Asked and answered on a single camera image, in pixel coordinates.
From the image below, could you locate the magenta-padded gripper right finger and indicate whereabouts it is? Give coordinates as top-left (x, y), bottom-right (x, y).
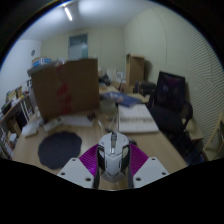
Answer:
top-left (127, 143), bottom-right (170, 190)

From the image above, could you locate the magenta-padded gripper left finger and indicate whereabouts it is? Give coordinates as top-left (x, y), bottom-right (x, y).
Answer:
top-left (57, 143), bottom-right (101, 190)

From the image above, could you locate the white computer mouse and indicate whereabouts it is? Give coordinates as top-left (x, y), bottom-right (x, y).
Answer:
top-left (96, 131), bottom-right (131, 184)

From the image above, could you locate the dark round mouse pad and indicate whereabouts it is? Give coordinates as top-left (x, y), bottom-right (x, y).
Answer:
top-left (37, 130), bottom-right (83, 170)

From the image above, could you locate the thick white book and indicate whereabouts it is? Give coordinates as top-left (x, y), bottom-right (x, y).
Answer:
top-left (117, 103), bottom-right (160, 134)

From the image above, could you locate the small flat white box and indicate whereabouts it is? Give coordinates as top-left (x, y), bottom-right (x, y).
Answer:
top-left (21, 124), bottom-right (40, 138)

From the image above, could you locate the light wooden chair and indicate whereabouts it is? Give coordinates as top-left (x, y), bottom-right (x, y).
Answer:
top-left (202, 113), bottom-right (224, 162)

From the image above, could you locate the black office chair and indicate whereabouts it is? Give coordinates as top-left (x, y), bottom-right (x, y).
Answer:
top-left (148, 70), bottom-right (195, 144)

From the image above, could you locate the blue book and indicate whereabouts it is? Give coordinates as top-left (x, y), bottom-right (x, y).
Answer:
top-left (101, 91), bottom-right (143, 108)

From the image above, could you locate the large brown cardboard box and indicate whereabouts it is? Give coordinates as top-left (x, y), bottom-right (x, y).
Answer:
top-left (30, 58), bottom-right (101, 121)

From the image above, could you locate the cluttered shelf unit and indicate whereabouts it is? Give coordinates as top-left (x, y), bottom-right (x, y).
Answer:
top-left (0, 84), bottom-right (36, 161)

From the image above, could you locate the tall narrow cardboard box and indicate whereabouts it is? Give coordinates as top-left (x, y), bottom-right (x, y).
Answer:
top-left (125, 53), bottom-right (146, 88)

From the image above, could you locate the frosted window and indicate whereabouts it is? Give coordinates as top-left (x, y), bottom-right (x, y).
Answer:
top-left (68, 33), bottom-right (89, 61)

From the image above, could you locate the ceiling tube light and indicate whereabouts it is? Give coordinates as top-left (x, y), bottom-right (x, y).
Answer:
top-left (63, 6), bottom-right (73, 22)

